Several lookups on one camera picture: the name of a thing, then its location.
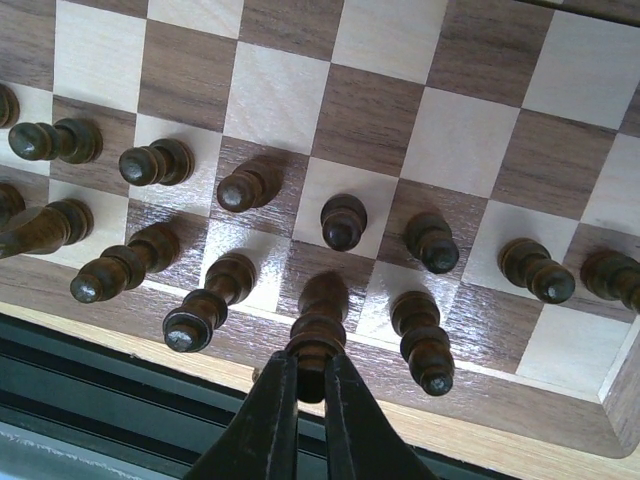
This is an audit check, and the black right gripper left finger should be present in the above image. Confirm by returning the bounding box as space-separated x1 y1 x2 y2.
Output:
184 350 298 479

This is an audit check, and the dark chess king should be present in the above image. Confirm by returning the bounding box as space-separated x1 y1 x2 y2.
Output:
286 271 349 404

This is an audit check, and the black enclosure frame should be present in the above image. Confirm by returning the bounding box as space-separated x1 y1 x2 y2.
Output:
0 312 640 480

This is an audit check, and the wooden chess board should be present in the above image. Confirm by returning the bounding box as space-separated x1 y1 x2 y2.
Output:
1 1 639 458

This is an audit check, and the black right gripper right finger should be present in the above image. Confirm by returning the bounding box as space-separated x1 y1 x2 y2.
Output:
324 354 436 479

